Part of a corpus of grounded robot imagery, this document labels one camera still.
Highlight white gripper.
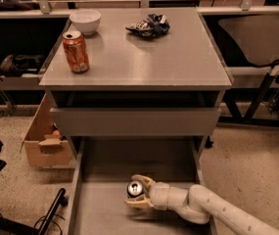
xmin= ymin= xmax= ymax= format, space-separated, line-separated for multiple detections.
xmin=124 ymin=174 xmax=170 ymax=211

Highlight blue pepsi can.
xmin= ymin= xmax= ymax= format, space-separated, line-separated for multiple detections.
xmin=126 ymin=180 xmax=144 ymax=198

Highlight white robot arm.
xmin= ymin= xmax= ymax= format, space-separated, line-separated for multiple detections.
xmin=125 ymin=174 xmax=279 ymax=235

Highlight open middle drawer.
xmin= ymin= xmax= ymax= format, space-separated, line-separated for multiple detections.
xmin=64 ymin=138 xmax=213 ymax=235

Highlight grey drawer cabinet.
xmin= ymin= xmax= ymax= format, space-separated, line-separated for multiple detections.
xmin=40 ymin=8 xmax=232 ymax=152

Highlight orange soda can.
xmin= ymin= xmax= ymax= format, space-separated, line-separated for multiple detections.
xmin=63 ymin=30 xmax=89 ymax=73

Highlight cardboard box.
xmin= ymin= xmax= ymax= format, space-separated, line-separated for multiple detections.
xmin=23 ymin=95 xmax=73 ymax=167

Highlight crumpled dark chip bag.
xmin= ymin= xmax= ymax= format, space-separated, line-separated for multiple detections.
xmin=125 ymin=14 xmax=170 ymax=39

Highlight black headphones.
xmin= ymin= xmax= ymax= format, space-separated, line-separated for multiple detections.
xmin=0 ymin=55 xmax=45 ymax=77

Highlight white bowl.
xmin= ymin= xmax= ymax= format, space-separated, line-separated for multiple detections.
xmin=70 ymin=9 xmax=101 ymax=35

